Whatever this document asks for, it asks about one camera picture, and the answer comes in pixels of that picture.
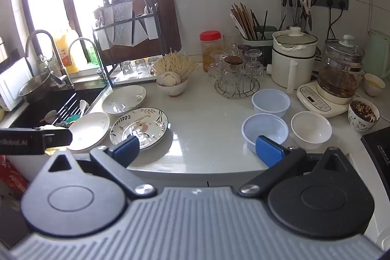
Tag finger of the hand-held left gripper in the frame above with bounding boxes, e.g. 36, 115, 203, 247
41, 128, 74, 148

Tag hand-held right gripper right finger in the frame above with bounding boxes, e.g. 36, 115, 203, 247
238, 135, 354, 197

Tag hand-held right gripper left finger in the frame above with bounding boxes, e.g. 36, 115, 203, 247
39, 136, 157, 198

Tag translucent plastic bowl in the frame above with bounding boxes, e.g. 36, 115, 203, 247
242, 113, 289, 154
252, 89, 291, 119

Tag dark rimmed deer print plate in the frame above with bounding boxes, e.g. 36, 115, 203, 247
110, 108, 169, 151

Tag plain white plate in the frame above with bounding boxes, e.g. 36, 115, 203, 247
65, 112, 111, 154

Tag white ceramic bowl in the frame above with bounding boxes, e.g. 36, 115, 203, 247
290, 111, 333, 150

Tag white plate grey leaf print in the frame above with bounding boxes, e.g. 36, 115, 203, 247
101, 85, 147, 115

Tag yellow cloth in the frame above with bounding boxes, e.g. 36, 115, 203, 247
39, 124, 69, 156

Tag sink roll rack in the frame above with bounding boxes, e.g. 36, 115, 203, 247
54, 92, 92, 124

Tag black sink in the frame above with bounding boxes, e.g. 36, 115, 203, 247
9, 80, 109, 130

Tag red printed bag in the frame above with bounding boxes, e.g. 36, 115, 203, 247
0, 155, 30, 197

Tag stainless steel bowl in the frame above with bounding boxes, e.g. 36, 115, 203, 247
18, 72, 53, 105

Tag white ribbed board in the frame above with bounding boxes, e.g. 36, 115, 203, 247
0, 58, 35, 112

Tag white drip tray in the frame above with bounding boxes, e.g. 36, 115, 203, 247
113, 71, 159, 87

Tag cream kettle heating base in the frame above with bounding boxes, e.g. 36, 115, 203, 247
296, 82, 358, 118

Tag white bowl with garlic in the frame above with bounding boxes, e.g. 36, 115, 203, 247
156, 77, 188, 98

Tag tall steel faucet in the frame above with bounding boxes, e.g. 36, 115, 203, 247
25, 30, 75, 89

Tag garlic bulbs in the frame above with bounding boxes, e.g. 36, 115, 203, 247
160, 71, 182, 87

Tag yellow detergent bottle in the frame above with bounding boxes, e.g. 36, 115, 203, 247
55, 30, 83, 74

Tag green soap bottle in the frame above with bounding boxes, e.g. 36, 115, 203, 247
87, 45, 98, 64

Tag group of cut glass cups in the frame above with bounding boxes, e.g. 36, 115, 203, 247
208, 45, 264, 87

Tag white electric pot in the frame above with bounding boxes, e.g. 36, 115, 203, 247
271, 26, 319, 94

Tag small steel faucet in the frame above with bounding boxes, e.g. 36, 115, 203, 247
68, 38, 106, 81

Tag leaf print bowl dried flowers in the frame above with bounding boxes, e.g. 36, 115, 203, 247
348, 97, 381, 133

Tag white rack cup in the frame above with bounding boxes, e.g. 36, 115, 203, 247
144, 15, 159, 40
97, 25, 113, 51

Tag glass kettle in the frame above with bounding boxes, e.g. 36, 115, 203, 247
317, 35, 365, 104

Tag green chopstick holder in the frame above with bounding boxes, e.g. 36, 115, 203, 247
241, 30, 278, 49

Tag dark dish rack with glasses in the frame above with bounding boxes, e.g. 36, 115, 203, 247
92, 0, 160, 87

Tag black induction cooktop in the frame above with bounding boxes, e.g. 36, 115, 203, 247
361, 126, 390, 189

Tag red lidded jar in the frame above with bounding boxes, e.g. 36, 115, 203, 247
199, 30, 222, 72

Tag plain steel cleaver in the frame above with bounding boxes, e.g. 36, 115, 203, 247
132, 2, 147, 44

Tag small white cup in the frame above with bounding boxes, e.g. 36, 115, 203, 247
364, 73, 386, 98

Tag patterned steel cleaver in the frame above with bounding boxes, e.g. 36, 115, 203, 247
112, 1, 133, 46

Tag brown cutting board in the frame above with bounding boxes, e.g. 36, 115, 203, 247
100, 0, 183, 66

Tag bundle of chopsticks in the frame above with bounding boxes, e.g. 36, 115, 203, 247
230, 2, 269, 40

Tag pale green appliance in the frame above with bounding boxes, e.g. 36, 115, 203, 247
367, 29, 390, 86

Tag hanging kitchen tools rack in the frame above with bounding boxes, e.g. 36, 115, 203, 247
282, 0, 318, 33

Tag round wire rack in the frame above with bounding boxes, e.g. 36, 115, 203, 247
215, 77, 260, 98

